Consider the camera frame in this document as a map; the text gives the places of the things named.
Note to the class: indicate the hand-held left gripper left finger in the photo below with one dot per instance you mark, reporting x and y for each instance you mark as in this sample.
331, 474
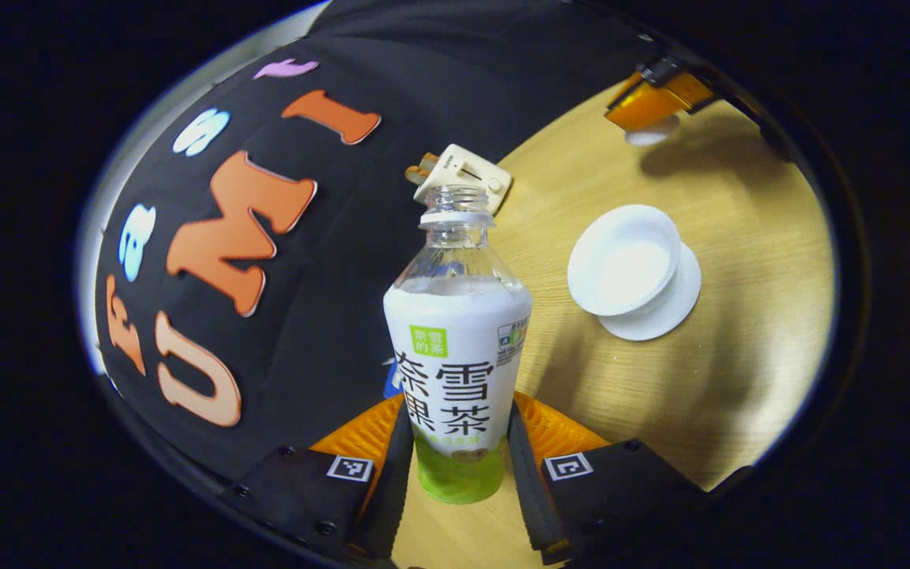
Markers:
393, 498

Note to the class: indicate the white saucer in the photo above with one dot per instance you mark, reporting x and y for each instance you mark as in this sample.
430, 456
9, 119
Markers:
676, 308

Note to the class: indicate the clear water bottle green label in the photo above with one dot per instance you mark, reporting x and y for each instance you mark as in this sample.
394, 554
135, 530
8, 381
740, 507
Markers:
455, 348

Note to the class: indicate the blue towel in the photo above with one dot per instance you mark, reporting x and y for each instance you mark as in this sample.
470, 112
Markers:
389, 387

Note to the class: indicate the black backdrop cloth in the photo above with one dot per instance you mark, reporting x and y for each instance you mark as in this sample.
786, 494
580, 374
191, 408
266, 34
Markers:
360, 261

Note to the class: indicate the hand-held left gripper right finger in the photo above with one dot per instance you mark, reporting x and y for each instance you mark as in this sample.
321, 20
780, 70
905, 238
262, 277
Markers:
526, 490

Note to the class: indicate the cream toaster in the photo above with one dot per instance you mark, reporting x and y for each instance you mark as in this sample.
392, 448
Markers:
455, 158

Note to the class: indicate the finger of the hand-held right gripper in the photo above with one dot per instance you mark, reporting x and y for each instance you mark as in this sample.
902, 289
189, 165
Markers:
644, 107

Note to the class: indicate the brown toast slice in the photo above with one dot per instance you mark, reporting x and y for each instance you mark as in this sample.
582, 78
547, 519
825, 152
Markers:
428, 163
415, 174

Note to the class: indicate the white teacup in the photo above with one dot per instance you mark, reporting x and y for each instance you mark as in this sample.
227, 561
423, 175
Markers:
621, 269

